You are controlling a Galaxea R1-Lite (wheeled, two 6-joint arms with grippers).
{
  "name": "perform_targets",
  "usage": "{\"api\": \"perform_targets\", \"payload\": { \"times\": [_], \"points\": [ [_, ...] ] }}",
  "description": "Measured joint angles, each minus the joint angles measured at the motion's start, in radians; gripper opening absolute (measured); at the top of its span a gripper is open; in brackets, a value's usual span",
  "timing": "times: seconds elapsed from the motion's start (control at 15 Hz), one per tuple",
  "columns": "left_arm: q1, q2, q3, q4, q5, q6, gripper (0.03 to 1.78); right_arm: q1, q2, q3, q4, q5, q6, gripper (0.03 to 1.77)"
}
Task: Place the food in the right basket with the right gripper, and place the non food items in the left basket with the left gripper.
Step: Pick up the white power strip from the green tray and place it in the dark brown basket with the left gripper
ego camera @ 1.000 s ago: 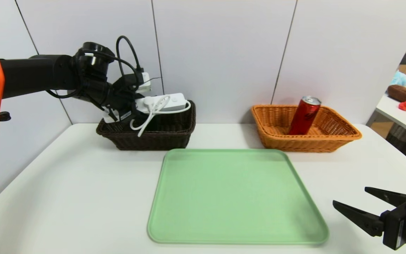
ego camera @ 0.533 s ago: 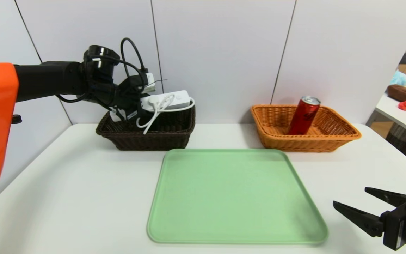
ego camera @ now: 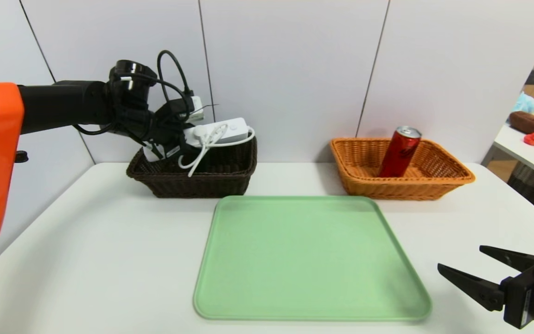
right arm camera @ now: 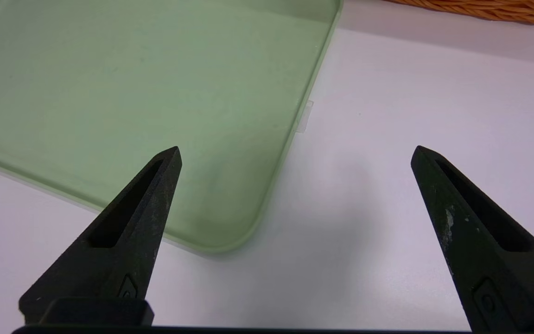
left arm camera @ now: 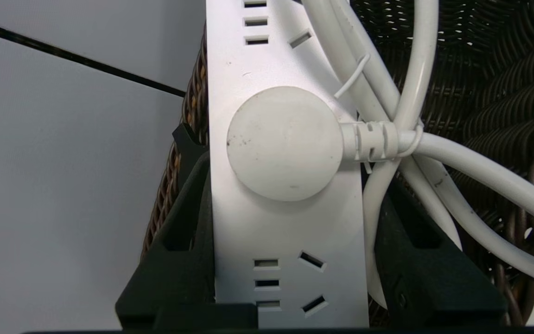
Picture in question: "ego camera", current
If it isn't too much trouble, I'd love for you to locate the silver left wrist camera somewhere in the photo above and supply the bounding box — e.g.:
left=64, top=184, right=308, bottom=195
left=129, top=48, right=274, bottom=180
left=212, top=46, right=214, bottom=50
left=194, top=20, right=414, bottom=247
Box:
left=187, top=95, right=204, bottom=122

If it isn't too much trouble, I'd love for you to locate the brown plush toy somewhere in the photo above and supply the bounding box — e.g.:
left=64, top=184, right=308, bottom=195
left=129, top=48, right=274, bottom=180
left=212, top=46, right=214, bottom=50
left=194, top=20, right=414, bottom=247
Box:
left=509, top=111, right=534, bottom=135

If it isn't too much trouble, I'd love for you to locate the dark brown wicker basket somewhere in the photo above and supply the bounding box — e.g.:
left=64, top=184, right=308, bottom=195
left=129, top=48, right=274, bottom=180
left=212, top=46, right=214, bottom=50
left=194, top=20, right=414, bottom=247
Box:
left=127, top=135, right=258, bottom=199

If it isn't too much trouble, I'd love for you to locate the white power strip with cord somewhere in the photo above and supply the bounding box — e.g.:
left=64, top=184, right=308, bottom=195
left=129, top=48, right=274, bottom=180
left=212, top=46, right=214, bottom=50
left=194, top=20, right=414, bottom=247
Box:
left=143, top=117, right=256, bottom=178

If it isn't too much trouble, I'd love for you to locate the white side table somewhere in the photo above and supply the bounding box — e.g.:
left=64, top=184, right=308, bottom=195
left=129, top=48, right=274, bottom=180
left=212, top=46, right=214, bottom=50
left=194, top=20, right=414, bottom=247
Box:
left=493, top=122, right=534, bottom=181

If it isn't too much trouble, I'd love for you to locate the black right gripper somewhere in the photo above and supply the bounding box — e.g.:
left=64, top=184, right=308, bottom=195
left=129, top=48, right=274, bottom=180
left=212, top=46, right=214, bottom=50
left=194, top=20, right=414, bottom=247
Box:
left=437, top=245, right=534, bottom=330

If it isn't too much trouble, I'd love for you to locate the light green plastic tray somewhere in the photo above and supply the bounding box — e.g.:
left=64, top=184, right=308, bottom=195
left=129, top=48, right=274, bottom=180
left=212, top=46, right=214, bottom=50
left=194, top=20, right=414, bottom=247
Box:
left=193, top=195, right=432, bottom=321

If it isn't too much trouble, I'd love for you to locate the red soda can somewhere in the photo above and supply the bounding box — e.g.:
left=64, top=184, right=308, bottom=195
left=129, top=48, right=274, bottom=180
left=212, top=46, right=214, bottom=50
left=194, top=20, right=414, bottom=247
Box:
left=378, top=126, right=423, bottom=178

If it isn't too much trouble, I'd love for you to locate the orange wicker basket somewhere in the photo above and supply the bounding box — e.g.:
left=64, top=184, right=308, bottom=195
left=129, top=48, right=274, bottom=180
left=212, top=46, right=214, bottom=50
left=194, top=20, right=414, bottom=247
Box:
left=330, top=137, right=476, bottom=201

